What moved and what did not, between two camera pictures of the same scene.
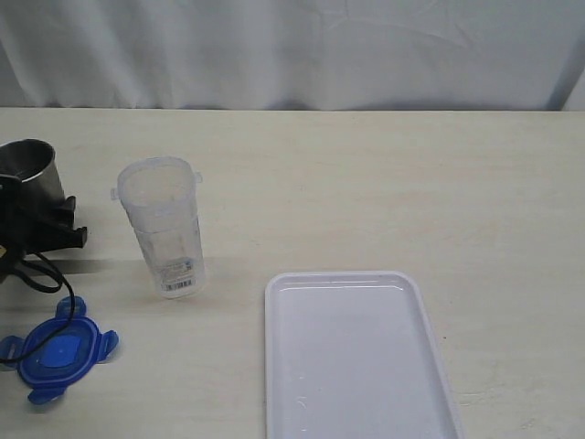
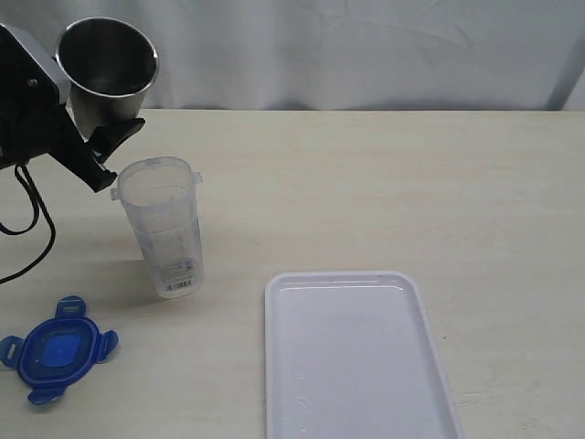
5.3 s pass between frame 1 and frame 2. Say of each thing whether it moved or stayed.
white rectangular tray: stayed
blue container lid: stayed
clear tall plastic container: stayed
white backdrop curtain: stayed
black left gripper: moved
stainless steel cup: moved
